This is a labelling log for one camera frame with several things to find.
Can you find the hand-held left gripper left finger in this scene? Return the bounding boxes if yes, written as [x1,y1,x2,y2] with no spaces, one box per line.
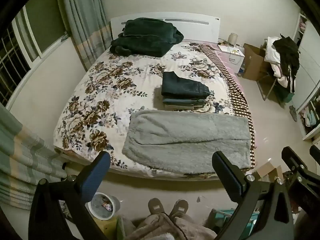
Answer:
[28,151,111,240]

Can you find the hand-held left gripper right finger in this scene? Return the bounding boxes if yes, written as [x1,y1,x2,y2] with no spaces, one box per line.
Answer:
[212,151,294,240]

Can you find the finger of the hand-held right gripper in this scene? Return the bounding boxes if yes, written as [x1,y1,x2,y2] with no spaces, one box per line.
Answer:
[309,145,320,160]
[281,146,320,180]

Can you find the grey fluffy pants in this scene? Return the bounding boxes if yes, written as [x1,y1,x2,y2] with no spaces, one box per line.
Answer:
[122,110,251,174]

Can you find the beige folded pants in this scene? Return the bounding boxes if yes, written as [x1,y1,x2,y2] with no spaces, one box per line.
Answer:
[164,103,213,111]

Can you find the small cardboard box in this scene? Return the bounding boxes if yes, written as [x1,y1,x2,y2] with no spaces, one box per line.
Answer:
[255,161,285,183]

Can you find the grey trash bin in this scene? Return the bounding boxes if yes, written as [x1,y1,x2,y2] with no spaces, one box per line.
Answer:
[88,192,121,223]

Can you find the teal metal rack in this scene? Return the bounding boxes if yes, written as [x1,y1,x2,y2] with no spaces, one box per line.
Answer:
[209,208,238,231]

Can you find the grey slipper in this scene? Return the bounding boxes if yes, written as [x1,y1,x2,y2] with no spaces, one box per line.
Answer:
[148,198,166,216]
[169,199,189,218]

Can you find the green bag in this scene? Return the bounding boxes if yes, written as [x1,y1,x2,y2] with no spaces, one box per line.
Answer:
[282,90,295,103]

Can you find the bed with floral blanket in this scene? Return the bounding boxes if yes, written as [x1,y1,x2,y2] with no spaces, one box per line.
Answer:
[54,40,258,180]

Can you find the green striped curtain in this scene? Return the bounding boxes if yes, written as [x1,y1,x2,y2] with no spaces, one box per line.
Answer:
[61,0,113,72]
[0,102,68,210]

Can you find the wooden chair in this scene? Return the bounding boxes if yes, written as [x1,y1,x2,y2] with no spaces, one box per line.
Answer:
[257,64,295,103]

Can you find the white wardrobe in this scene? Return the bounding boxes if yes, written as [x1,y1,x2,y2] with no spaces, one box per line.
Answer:
[291,10,320,141]

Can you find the brown checkered bed sheet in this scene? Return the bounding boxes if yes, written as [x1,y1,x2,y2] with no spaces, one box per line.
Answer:
[200,44,257,170]

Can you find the blue folded jeans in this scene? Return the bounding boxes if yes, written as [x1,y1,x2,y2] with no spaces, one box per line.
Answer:
[162,95,208,105]

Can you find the beige fluffy robe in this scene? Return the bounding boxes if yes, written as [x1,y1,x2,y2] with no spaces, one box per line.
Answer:
[122,212,218,240]

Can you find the dark folded jeans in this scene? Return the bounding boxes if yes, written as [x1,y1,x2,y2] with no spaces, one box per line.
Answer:
[161,71,210,98]

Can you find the black garment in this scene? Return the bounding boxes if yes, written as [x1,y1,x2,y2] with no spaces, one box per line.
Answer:
[272,33,300,93]

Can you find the large cardboard box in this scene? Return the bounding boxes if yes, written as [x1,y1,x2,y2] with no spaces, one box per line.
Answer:
[241,43,272,80]

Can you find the white nightstand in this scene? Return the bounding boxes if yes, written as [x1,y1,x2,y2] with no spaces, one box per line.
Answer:
[217,42,245,65]

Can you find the dark green blanket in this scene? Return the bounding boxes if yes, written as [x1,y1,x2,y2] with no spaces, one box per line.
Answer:
[110,17,185,57]

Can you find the white headboard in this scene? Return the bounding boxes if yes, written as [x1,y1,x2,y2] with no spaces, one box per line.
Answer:
[110,16,222,44]

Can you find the barred window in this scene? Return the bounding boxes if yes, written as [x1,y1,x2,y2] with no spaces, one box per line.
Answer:
[0,5,71,105]

